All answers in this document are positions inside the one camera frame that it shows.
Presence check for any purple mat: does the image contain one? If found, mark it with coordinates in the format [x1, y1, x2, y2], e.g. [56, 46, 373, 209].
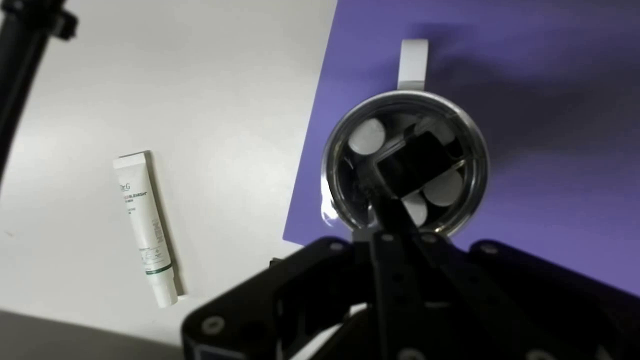
[282, 0, 640, 298]

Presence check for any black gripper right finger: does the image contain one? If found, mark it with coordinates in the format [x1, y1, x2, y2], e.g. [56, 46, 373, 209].
[417, 231, 640, 360]

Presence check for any white cream tube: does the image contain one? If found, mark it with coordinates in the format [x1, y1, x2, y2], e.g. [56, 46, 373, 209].
[110, 149, 182, 309]

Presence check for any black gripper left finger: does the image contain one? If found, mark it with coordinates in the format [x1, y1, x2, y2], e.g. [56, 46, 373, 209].
[182, 168, 428, 360]

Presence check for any steel travel mug with handle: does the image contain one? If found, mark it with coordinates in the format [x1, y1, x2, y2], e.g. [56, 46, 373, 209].
[320, 38, 492, 245]

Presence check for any black sliding lid tab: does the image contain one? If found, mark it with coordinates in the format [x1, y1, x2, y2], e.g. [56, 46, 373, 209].
[375, 129, 463, 199]

